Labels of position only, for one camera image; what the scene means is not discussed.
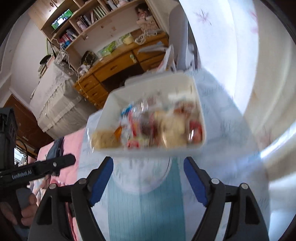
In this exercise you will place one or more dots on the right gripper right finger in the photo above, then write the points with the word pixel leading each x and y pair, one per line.
pixel 245 220

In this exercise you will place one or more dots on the beige wafer pack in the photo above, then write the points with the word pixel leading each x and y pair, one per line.
pixel 173 131

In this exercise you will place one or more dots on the clear rice cracker packet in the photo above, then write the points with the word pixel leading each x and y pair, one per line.
pixel 104 139

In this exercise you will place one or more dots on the wooden bookshelf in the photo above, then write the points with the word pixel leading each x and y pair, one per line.
pixel 79 26

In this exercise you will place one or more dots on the left human hand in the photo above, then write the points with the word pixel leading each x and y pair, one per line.
pixel 28 213

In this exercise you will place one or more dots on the pink quilted blanket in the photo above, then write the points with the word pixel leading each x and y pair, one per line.
pixel 72 144

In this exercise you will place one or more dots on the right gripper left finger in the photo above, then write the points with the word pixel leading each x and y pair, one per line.
pixel 51 221

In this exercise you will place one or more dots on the blue small candy packet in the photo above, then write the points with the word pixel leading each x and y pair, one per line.
pixel 126 111

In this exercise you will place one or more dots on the white plastic storage bin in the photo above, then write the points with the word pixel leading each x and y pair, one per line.
pixel 152 96

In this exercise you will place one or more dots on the wooden desk with drawers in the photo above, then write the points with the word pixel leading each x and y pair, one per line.
pixel 112 72

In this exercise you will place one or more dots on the red wrapped candy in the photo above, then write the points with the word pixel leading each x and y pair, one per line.
pixel 195 132

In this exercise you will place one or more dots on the orange and white snack bar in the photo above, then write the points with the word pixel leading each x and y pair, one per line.
pixel 118 132

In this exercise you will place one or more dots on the grey office chair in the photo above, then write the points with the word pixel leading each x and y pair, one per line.
pixel 182 39

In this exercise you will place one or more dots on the white lace covered furniture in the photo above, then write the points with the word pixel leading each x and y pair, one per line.
pixel 58 108

